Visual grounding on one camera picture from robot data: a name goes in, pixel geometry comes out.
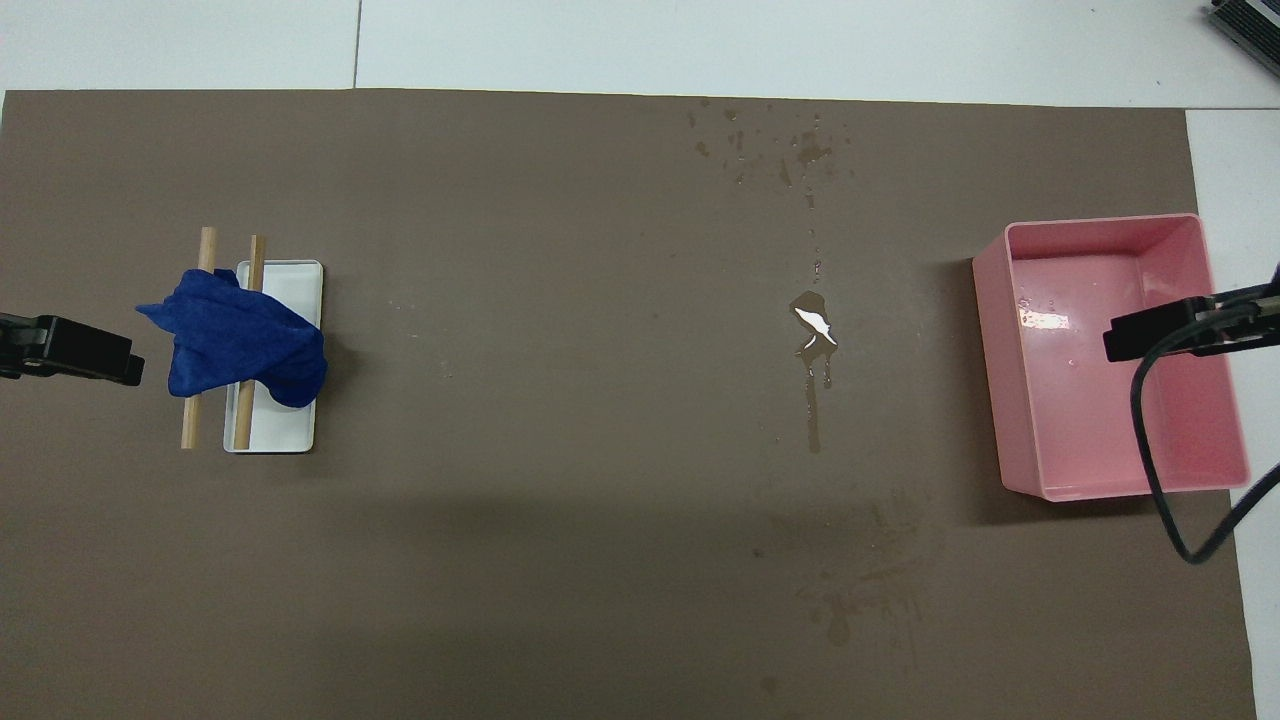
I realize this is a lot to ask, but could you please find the blue towel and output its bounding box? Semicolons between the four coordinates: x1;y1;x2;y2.
135;268;329;409

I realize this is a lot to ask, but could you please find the water puddle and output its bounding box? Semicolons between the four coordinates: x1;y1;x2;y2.
788;290;839;454

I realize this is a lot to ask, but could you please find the long light wooden dowel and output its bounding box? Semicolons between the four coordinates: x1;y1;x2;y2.
181;227;218;450

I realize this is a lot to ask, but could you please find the pink plastic bin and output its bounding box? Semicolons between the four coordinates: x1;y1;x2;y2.
972;212;1251;502

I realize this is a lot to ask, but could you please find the short darker wooden dowel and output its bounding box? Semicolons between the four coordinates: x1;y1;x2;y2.
233;235;268;450

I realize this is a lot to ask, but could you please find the white rectangular tray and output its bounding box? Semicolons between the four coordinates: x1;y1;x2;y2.
222;260;325;454

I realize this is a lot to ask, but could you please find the grey ribbed device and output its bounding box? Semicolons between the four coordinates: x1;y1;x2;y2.
1203;0;1280;53

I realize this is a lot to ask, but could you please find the brown table mat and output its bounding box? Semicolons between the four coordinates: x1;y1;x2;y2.
0;88;1259;720

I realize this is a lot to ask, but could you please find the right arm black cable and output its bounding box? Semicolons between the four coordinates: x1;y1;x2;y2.
1130;262;1280;565

